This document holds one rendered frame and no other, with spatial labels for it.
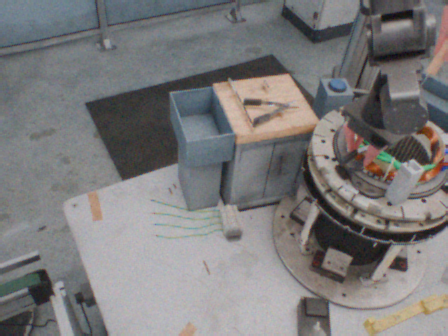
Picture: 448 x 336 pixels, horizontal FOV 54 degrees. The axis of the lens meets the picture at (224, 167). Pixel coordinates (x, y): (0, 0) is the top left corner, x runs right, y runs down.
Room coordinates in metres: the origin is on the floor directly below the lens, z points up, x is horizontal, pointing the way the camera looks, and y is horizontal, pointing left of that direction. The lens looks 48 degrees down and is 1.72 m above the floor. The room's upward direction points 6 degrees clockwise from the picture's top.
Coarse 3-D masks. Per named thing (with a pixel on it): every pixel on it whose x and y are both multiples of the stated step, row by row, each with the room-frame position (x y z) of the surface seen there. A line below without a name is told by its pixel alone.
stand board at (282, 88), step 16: (240, 80) 0.89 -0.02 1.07; (256, 80) 0.90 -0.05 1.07; (272, 80) 0.90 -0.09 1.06; (288, 80) 0.91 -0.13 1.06; (224, 96) 0.82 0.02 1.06; (240, 96) 0.83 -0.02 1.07; (256, 96) 0.83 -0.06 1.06; (272, 96) 0.84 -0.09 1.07; (288, 96) 0.85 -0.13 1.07; (240, 112) 0.77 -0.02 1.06; (256, 112) 0.78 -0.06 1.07; (288, 112) 0.79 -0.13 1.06; (304, 112) 0.80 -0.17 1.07; (240, 128) 0.72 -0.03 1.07; (256, 128) 0.72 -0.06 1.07; (272, 128) 0.73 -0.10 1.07; (288, 128) 0.74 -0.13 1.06; (304, 128) 0.75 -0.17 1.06
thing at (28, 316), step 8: (24, 312) 0.68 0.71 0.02; (32, 312) 0.69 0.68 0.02; (8, 320) 0.65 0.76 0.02; (16, 320) 0.65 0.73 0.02; (24, 320) 0.65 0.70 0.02; (32, 320) 0.66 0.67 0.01; (0, 328) 0.61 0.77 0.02; (8, 328) 0.62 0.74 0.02; (16, 328) 0.62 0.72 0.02; (24, 328) 0.62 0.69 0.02; (32, 328) 0.63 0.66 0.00
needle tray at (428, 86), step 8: (432, 80) 0.99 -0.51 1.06; (424, 88) 0.99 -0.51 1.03; (432, 88) 0.98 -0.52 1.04; (440, 88) 0.97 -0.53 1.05; (432, 96) 0.97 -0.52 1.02; (440, 96) 0.96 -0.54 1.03; (432, 104) 0.88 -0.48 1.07; (440, 104) 0.94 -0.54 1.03; (432, 112) 0.87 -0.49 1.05; (440, 112) 0.86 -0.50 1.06; (432, 120) 0.86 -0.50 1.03; (440, 120) 0.85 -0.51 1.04; (440, 128) 0.86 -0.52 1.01
